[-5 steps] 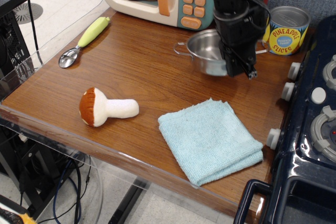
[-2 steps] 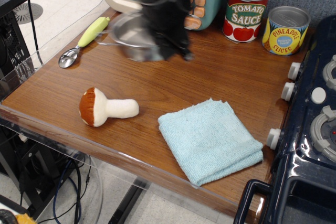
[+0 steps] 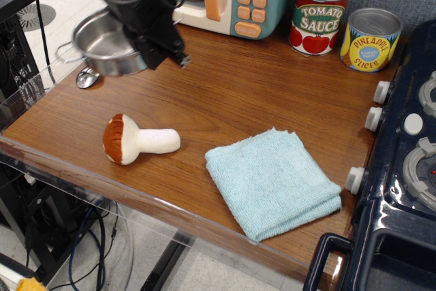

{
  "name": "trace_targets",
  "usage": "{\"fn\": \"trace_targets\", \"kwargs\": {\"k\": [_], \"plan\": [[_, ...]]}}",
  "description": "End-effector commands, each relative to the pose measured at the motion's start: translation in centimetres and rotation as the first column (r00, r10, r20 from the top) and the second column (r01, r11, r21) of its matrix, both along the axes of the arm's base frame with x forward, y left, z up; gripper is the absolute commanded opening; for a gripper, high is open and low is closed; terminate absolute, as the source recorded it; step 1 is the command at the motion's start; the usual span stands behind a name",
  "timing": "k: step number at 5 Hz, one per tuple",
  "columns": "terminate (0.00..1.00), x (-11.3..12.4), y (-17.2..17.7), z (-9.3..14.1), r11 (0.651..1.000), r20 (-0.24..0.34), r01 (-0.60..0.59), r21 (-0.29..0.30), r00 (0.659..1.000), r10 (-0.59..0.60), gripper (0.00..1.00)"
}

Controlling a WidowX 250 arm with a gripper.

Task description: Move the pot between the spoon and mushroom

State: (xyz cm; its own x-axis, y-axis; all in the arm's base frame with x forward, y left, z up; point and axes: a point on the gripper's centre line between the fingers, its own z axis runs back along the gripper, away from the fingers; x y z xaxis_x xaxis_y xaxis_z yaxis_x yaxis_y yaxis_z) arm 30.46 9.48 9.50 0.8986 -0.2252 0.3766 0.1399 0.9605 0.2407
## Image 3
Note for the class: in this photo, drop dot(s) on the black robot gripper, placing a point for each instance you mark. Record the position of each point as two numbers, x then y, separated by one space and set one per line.
150 29

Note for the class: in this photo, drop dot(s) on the pineapple slices can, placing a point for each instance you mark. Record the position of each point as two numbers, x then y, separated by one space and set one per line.
370 39

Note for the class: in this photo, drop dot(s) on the light blue folded cloth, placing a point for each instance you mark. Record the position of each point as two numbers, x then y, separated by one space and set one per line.
271 184

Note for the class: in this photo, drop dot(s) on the tomato sauce can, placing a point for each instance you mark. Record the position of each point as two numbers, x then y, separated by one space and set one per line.
315 25

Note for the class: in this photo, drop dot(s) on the small stainless steel pot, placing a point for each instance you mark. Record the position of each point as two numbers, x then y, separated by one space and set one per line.
100 42

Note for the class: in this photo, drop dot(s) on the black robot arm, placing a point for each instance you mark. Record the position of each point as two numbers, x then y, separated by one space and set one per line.
149 27

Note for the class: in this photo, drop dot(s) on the green handled metal spoon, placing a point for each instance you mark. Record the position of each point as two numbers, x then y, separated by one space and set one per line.
86 78

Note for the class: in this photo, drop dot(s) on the plush brown white mushroom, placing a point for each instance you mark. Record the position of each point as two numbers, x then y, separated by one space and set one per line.
123 140

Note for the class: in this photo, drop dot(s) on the dark blue toy stove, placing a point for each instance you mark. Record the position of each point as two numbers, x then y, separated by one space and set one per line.
392 246

